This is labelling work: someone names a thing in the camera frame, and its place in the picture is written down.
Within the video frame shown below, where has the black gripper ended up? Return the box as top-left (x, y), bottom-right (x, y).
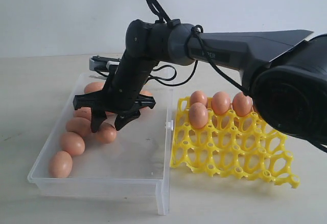
top-left (73, 53), bottom-right (156, 133)

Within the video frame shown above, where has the brown egg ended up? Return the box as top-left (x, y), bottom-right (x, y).
top-left (190, 90), bottom-right (208, 107)
top-left (65, 117), bottom-right (91, 137)
top-left (60, 132), bottom-right (85, 157)
top-left (211, 91), bottom-right (230, 115)
top-left (252, 104), bottom-right (259, 113)
top-left (95, 123), bottom-right (117, 144)
top-left (140, 90), bottom-right (153, 96)
top-left (73, 107), bottom-right (91, 121)
top-left (232, 92), bottom-right (253, 117)
top-left (189, 103), bottom-right (208, 129)
top-left (49, 151), bottom-right (73, 178)
top-left (84, 82), bottom-right (105, 94)
top-left (105, 111), bottom-right (115, 116)

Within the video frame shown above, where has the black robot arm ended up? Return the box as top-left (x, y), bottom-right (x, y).
top-left (73, 19), bottom-right (326, 148)

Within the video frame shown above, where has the clear plastic tray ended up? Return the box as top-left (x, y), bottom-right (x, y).
top-left (28, 72), bottom-right (174, 215)

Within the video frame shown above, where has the yellow plastic egg tray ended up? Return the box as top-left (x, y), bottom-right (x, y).
top-left (170, 96), bottom-right (300, 188)

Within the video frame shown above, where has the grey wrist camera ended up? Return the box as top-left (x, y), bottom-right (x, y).
top-left (89, 55), bottom-right (121, 72)

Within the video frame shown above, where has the black cable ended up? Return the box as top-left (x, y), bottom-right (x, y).
top-left (89, 0), bottom-right (327, 154)

